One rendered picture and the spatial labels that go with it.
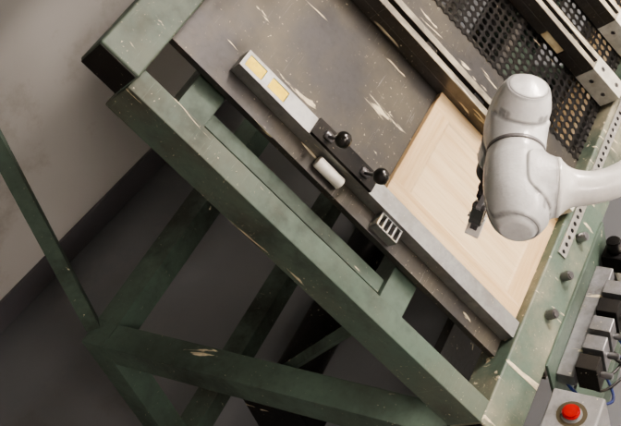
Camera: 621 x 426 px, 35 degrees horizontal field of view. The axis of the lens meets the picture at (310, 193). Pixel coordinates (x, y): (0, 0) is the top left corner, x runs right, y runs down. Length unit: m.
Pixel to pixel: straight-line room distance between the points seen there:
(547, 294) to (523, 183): 1.00
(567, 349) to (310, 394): 0.68
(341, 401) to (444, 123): 0.77
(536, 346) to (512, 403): 0.18
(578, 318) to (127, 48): 1.40
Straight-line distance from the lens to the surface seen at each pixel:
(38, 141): 4.53
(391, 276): 2.35
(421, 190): 2.41
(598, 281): 2.78
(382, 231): 2.28
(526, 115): 1.70
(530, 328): 2.53
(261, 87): 2.18
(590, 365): 2.58
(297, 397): 2.68
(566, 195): 1.65
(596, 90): 3.04
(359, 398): 2.62
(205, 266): 4.35
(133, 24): 1.99
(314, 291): 2.19
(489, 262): 2.52
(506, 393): 2.43
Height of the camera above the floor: 2.84
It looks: 40 degrees down
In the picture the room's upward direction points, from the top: 23 degrees counter-clockwise
